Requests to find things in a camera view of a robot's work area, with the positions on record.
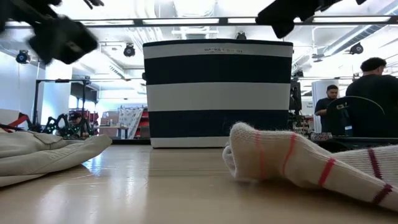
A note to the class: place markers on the navy white striped fabric basket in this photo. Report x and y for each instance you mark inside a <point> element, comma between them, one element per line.
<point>217,93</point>

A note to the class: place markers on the black background frame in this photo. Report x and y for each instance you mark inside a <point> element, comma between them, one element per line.
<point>37,93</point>

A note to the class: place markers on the white basket label tape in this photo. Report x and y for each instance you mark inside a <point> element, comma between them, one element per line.
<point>223,50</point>

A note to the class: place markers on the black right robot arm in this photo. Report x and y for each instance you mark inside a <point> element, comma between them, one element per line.
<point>339,3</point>

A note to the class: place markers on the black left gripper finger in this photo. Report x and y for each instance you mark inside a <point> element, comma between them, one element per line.
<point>93,3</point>

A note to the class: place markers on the black ceiling spotlight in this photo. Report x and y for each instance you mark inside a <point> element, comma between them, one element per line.
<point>356,48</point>
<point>241,35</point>
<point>129,50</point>
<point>23,57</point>

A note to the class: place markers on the beige khaki garment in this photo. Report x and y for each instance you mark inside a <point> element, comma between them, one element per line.
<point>37,155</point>

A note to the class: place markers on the patterned hanging cloth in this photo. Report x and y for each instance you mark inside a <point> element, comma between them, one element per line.
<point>130,119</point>

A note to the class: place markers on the person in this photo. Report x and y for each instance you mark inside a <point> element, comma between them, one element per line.
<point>325,107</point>
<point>76,124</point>
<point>373,99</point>

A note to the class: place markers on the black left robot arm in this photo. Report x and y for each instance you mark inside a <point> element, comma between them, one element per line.
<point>21,12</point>

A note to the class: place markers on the white sock red stripes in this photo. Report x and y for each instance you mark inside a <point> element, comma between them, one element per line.
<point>280,158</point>
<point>367,158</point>

